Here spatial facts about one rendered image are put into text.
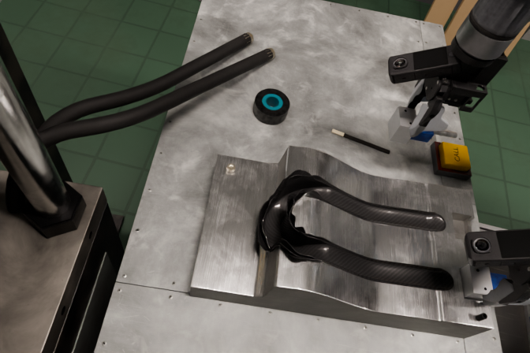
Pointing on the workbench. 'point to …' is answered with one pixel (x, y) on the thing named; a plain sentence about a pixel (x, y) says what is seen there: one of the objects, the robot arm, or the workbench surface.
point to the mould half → (247, 296)
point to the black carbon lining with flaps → (294, 181)
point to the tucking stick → (360, 141)
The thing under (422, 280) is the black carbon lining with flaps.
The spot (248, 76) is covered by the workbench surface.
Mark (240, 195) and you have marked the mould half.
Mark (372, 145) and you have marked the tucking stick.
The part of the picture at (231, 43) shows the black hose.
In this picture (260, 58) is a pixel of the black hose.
